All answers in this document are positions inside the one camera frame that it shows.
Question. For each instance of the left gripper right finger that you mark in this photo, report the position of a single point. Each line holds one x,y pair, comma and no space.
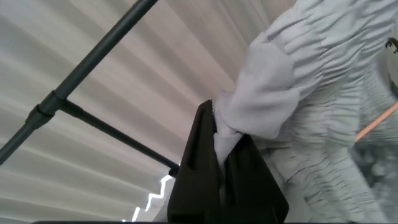
252,189

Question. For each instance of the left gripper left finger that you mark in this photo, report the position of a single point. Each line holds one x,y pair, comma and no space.
196,186

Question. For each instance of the pale grey shorts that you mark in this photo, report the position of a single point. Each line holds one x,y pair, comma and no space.
311,77

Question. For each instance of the pink clothes hanger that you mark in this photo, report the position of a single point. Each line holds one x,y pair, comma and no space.
376,122

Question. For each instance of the black clothes rack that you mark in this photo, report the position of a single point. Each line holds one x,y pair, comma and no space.
93,56

